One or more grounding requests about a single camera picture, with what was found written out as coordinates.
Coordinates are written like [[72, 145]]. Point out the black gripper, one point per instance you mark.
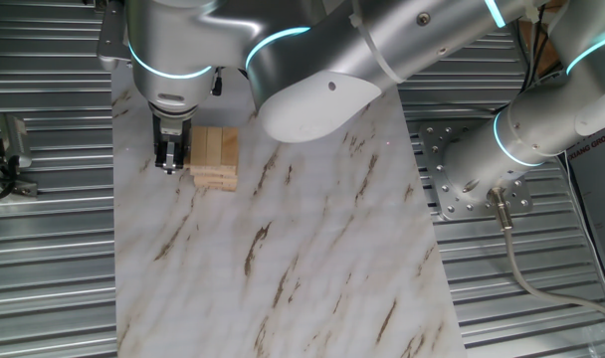
[[158, 129]]

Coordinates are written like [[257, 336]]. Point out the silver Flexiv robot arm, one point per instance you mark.
[[332, 59]]

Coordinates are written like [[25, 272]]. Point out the grey clamp device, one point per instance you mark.
[[26, 189]]

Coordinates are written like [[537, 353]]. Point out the white marble pattern mat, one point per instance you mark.
[[307, 248]]

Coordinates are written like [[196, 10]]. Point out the brown wooden board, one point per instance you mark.
[[548, 59]]

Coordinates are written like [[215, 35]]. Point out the white paper with red text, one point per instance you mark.
[[601, 199]]

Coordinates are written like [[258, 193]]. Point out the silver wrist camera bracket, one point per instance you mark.
[[112, 40]]

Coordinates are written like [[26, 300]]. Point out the silver depth camera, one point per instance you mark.
[[16, 141]]

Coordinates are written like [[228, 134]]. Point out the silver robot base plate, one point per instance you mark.
[[434, 149]]

